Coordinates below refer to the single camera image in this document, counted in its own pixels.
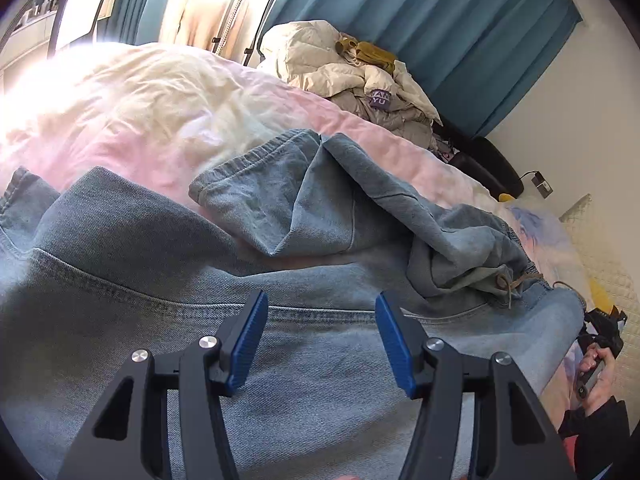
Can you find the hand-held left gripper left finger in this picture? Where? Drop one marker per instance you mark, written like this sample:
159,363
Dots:
247,345

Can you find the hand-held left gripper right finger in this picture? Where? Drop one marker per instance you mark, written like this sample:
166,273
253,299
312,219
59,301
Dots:
395,345

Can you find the blue denim jeans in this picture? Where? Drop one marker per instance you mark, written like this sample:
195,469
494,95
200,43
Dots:
150,260

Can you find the pile of beige clothes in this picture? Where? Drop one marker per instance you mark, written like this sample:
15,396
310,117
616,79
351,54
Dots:
310,55

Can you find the clothes rack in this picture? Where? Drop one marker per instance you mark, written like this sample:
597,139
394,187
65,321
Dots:
234,10

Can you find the person's right hand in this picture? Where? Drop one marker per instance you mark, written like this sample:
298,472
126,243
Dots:
600,385

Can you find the cream quilted cloth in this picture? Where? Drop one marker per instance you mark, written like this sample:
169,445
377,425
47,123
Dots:
610,270

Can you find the small yellow object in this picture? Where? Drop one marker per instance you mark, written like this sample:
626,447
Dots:
506,197

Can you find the black seat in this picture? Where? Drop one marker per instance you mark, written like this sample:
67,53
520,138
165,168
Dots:
490,160

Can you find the pink and white blanket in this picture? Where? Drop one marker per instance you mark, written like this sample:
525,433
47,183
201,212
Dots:
150,110

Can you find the mustard yellow cloth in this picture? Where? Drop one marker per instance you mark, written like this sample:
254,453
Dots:
372,52

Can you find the teal curtain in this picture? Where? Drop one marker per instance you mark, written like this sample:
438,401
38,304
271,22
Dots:
450,20
135,5

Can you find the beige hanging garment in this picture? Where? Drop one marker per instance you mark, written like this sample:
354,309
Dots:
200,15

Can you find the white chair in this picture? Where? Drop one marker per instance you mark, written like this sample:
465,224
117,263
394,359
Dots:
82,5

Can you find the wall outlet with charger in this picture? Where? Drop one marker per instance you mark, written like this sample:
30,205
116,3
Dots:
542,187

